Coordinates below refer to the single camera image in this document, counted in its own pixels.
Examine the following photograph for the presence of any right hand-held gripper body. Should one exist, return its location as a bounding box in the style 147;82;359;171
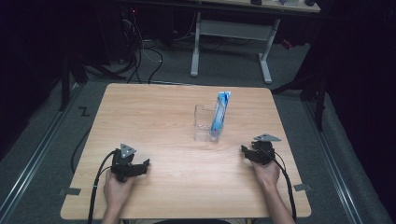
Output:
250;133;282;166

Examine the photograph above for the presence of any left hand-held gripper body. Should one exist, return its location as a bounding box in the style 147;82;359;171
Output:
110;143;148;184

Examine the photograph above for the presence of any blue and white toothpaste tube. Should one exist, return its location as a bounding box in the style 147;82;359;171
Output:
209;91;233;140

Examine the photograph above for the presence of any clear plastic container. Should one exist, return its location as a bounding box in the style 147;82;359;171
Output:
192;104;226;144

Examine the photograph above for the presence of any person's right hand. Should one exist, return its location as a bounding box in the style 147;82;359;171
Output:
249;160;281;190

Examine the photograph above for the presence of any person's left hand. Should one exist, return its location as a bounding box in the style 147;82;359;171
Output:
103;169;137;209

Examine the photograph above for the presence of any grey tape strip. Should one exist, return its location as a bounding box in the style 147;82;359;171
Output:
292;183;312;192
63;187;82;197

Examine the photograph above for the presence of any black metal stand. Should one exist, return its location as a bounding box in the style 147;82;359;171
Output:
58;54;90;112
271;60;329;133

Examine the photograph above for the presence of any red object under desk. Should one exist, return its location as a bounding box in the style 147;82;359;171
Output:
280;38;294;51

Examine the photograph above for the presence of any grey-legged wooden desk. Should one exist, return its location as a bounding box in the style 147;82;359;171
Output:
189;0;321;85

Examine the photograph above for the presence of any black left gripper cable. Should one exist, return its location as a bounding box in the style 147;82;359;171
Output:
87;149;119;224

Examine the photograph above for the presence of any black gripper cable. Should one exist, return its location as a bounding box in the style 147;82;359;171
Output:
270;151;298;223
87;149;119;224

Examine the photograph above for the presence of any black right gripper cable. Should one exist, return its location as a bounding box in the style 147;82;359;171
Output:
270;151;298;223

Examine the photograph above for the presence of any black floor cable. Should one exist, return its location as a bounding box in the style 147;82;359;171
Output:
70;125;93;174

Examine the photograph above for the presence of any metal floor rail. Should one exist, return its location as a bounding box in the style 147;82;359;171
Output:
302;99;364;224
0;83;82;220

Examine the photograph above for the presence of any bundle of floor cables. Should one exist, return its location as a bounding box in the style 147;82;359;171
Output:
120;8;164;85

